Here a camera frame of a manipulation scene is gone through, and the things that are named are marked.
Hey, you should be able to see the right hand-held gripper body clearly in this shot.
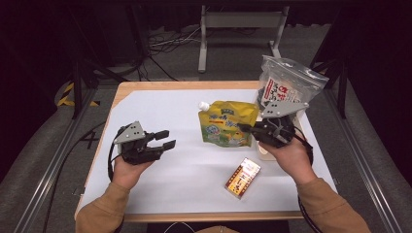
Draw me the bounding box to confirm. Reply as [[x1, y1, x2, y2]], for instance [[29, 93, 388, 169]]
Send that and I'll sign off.
[[252, 100, 310, 150]]

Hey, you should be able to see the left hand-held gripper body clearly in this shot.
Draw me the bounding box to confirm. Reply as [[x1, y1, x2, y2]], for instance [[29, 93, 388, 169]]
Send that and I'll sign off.
[[111, 120, 164, 166]]

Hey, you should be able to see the yellow spout pouch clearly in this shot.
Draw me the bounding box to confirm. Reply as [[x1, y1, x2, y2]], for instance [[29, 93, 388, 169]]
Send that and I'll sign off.
[[197, 100, 260, 149]]

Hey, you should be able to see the clear bag of dried food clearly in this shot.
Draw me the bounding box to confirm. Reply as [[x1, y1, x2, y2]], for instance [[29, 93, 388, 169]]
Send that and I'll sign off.
[[256, 54, 329, 113]]

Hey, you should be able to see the person's left hand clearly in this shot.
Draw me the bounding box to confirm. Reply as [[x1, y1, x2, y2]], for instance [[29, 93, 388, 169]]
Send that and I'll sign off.
[[111, 156, 155, 190]]

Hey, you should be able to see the person's right hand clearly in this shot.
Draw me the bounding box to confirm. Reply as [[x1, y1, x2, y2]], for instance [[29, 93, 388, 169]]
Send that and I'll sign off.
[[258, 137, 319, 185]]

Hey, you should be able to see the yellow and red box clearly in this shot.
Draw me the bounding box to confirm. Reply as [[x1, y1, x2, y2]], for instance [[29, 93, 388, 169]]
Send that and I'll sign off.
[[223, 157, 262, 200]]

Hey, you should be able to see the black and yellow floor tape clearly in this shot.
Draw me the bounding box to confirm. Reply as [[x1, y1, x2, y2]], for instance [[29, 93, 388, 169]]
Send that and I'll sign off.
[[56, 82, 100, 108]]

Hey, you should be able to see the grey metal stand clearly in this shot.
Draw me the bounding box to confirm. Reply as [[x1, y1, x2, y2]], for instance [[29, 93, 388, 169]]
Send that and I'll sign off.
[[197, 4, 291, 74]]

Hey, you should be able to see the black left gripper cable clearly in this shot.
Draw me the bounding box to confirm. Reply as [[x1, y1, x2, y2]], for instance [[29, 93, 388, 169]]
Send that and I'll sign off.
[[107, 127, 125, 183]]

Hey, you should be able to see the black floor cable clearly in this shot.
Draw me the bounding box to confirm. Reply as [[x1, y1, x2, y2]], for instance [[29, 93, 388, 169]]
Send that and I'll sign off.
[[42, 120, 108, 233]]

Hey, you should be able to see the aluminium floor rail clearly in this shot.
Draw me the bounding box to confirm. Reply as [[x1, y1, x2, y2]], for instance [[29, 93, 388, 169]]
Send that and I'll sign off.
[[13, 86, 98, 233], [324, 86, 402, 233]]

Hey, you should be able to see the bundle of floor cables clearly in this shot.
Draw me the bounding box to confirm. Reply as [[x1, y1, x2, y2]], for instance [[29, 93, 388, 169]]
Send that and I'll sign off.
[[129, 25, 203, 82]]

